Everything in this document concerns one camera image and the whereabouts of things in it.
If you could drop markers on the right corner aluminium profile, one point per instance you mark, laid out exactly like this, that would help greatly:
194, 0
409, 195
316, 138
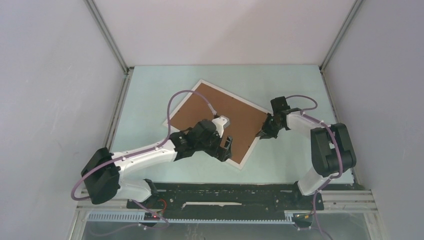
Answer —
355, 8

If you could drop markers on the corner aluminium profile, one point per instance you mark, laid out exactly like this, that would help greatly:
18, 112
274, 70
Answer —
355, 8
107, 35

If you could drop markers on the left corner aluminium profile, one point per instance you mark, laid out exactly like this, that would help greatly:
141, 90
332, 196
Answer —
107, 35

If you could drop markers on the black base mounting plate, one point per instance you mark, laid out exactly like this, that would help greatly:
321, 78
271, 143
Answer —
231, 202

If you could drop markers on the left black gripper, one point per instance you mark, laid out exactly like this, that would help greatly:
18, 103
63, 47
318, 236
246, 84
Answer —
221, 153

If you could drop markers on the white toothed cable duct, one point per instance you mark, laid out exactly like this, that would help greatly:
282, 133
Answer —
145, 217

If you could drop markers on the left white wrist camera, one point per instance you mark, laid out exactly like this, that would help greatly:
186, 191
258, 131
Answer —
221, 123

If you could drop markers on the brown backing board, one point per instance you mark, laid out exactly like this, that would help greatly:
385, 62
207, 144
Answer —
238, 116

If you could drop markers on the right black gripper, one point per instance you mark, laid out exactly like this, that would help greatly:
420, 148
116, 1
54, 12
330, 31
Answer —
265, 133

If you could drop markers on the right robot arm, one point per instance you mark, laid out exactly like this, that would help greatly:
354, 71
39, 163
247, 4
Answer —
332, 152

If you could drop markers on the white picture frame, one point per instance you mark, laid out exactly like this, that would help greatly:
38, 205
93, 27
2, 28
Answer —
246, 159

